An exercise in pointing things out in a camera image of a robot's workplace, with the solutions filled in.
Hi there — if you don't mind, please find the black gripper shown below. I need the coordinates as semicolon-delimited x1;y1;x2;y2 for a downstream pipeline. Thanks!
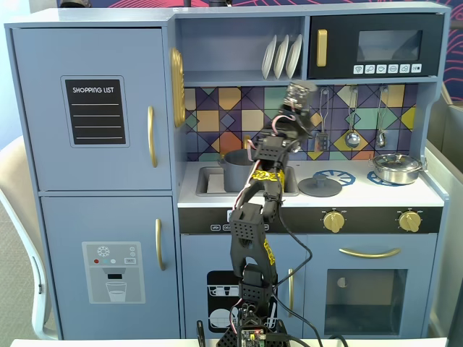
271;104;314;151

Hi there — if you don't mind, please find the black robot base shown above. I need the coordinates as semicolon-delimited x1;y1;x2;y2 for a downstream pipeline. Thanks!
216;307;290;347

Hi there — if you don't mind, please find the steel slotted spatula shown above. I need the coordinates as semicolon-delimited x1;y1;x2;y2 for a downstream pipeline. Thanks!
313;88;331;153

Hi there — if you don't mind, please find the steel ladle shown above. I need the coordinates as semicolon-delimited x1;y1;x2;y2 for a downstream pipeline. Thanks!
344;86;361;148

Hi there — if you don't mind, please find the white toy plate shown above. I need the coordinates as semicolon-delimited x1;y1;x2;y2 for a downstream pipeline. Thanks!
273;34;290;80
261;34;278;80
285;33;303;80

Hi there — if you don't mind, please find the gray pot lid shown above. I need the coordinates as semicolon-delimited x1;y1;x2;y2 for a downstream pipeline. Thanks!
297;174;343;198

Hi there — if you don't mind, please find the gray pot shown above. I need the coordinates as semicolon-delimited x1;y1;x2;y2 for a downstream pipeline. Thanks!
217;150;256;192

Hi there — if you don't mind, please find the steel serving spoon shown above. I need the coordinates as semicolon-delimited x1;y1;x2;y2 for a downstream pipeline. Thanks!
374;86;390;148

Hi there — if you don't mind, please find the black microwave door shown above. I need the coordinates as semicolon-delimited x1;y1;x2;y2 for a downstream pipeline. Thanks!
307;14;445;80

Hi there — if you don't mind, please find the black stove control panel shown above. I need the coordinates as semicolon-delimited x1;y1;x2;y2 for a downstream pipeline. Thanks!
179;206;444;235

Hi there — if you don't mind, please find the blue toy kitchen unit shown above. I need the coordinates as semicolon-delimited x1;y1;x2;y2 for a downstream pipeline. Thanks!
4;2;453;340

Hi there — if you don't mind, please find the gold stove knob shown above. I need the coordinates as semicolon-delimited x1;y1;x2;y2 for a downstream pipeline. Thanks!
397;210;422;233
322;210;347;233

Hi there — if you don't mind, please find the steel pot with lid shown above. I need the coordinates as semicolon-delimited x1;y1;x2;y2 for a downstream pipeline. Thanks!
368;153;425;185

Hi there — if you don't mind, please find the gray toy sink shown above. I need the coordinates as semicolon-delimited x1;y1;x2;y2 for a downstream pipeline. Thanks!
195;165;300;198

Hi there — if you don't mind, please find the gold toy phone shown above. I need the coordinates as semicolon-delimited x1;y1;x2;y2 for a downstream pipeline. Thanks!
169;46;186;128

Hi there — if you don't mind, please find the blue oven door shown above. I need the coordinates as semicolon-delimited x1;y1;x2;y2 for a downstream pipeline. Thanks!
306;234;438;339

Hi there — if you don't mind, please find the black shopping list board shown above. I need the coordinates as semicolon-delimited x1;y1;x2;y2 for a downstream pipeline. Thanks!
60;74;126;148

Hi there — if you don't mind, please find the motor controller board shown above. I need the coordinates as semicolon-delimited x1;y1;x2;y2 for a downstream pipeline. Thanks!
238;327;268;344

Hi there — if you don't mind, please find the black table clamp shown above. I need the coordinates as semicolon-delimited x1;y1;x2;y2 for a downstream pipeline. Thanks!
195;320;207;347

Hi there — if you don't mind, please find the blue freezer door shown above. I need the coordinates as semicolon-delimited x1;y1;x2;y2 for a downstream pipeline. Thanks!
39;196;181;339

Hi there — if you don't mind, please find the blue fridge door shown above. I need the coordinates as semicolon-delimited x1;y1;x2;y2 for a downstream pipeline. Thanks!
10;27;174;192

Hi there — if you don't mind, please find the gold microwave handle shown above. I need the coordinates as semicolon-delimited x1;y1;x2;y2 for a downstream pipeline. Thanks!
316;28;328;68

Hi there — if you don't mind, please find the black camera cable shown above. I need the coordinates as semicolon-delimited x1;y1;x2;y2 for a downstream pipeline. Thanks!
273;202;325;343

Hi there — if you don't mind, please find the gold fridge door handle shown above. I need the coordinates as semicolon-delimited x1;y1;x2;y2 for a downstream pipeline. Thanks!
147;105;159;168

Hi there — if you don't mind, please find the gold oven handle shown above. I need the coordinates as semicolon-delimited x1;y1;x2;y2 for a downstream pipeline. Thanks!
339;247;402;260

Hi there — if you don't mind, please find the gold dishwasher handle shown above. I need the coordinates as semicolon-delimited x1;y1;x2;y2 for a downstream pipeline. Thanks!
287;267;294;317

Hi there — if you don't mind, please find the gold freezer door handle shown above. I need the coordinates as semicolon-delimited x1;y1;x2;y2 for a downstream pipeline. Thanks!
155;218;166;271

